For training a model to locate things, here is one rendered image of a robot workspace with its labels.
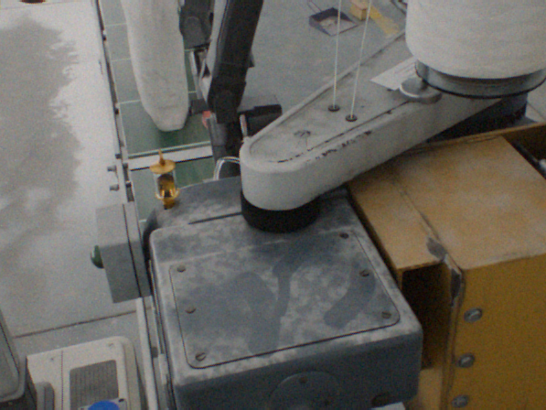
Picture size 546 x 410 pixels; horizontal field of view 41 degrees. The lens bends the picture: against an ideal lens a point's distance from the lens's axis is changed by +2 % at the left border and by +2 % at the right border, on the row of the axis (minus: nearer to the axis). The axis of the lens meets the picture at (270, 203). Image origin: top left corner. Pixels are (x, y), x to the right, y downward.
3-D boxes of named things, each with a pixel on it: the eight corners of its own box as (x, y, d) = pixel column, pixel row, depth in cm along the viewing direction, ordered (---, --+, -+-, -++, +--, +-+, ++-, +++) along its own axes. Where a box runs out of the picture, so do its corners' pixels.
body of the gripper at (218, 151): (268, 181, 122) (260, 138, 121) (208, 194, 120) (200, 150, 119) (260, 178, 128) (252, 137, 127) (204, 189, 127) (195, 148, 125)
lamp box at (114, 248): (109, 264, 91) (94, 206, 86) (145, 257, 92) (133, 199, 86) (112, 305, 85) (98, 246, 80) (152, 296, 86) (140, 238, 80)
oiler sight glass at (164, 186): (155, 188, 85) (150, 163, 83) (176, 184, 85) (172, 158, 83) (157, 199, 83) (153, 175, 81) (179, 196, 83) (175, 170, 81)
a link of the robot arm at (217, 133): (202, 112, 125) (206, 112, 119) (241, 104, 126) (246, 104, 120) (209, 152, 126) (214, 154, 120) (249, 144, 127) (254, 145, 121)
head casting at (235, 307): (165, 351, 102) (129, 177, 84) (332, 315, 106) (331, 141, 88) (198, 564, 78) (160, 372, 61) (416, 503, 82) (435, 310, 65)
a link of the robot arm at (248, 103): (202, 69, 120) (212, 93, 114) (270, 57, 122) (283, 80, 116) (210, 131, 128) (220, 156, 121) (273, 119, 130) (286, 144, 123)
